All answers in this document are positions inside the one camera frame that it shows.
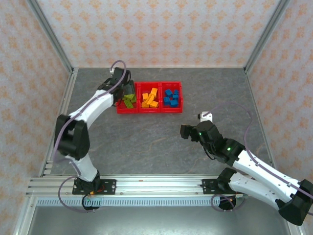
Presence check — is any red plastic bin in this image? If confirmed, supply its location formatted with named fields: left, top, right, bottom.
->
left=116, top=82, right=139, bottom=115
left=160, top=81, right=184, bottom=114
left=134, top=82, right=162, bottom=114

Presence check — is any purple cable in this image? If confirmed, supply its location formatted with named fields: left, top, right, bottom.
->
left=202, top=102, right=313, bottom=216
left=52, top=60, right=128, bottom=213

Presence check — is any thin aluminium floor rail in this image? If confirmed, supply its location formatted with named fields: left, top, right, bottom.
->
left=72, top=65, right=246, bottom=70

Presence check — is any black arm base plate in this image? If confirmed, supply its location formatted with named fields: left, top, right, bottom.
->
left=72, top=179, right=117, bottom=196
left=201, top=178, right=222, bottom=195

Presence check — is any wide aluminium mounting rail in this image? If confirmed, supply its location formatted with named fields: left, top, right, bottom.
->
left=26, top=174, right=294, bottom=197

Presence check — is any grey slotted cable duct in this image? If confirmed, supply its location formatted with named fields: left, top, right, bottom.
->
left=36, top=197, right=221, bottom=208

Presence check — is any aluminium frame post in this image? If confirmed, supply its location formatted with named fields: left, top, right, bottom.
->
left=244, top=0, right=292, bottom=74
left=26, top=0, right=74, bottom=74
left=12, top=195, right=38, bottom=235

